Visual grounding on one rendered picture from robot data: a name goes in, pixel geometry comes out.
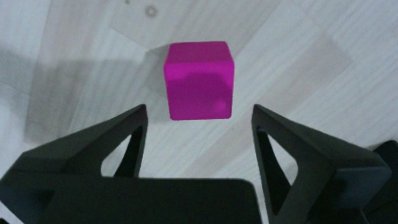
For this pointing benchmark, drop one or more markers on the magenta cube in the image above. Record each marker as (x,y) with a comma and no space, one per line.
(199,79)

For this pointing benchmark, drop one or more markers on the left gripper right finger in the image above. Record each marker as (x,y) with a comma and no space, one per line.
(333,174)

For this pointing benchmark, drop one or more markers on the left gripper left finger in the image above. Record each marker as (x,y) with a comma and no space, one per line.
(83,152)

